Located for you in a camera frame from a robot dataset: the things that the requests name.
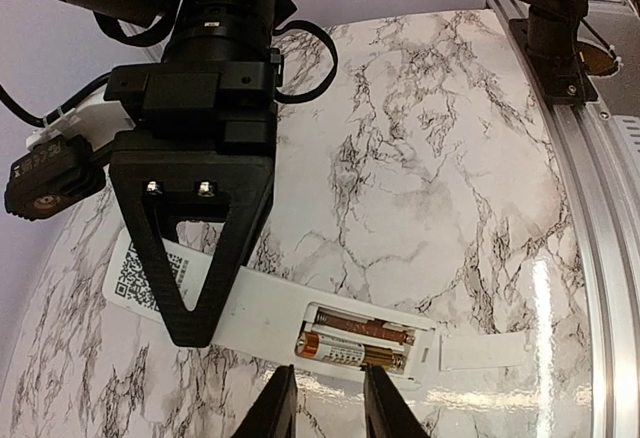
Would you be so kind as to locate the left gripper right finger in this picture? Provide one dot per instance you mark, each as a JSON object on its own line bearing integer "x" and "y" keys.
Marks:
{"x": 386, "y": 413}

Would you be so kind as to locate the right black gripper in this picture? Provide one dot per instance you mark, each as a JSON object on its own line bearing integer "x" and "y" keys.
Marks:
{"x": 194, "y": 179}

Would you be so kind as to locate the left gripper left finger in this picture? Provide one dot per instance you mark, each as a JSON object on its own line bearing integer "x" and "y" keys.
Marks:
{"x": 273, "y": 414}

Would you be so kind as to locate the gold white AAA battery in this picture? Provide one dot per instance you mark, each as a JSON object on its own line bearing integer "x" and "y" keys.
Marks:
{"x": 338, "y": 351}

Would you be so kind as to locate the white remote control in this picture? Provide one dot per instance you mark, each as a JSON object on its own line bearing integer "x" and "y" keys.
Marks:
{"x": 264, "y": 316}

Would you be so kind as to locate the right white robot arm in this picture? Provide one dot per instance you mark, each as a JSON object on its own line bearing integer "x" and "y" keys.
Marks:
{"x": 143, "y": 23}

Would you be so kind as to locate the white battery cover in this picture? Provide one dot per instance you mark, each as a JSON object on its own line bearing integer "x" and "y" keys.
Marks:
{"x": 483, "y": 351}

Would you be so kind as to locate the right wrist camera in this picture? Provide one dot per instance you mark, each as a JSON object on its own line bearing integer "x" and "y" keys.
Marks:
{"x": 66, "y": 158}

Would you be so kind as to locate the aluminium front rail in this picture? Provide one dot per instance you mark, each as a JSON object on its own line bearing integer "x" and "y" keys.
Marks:
{"x": 597, "y": 150}

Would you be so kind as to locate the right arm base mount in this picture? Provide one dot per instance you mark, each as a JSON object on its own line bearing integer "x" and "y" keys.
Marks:
{"x": 548, "y": 39}

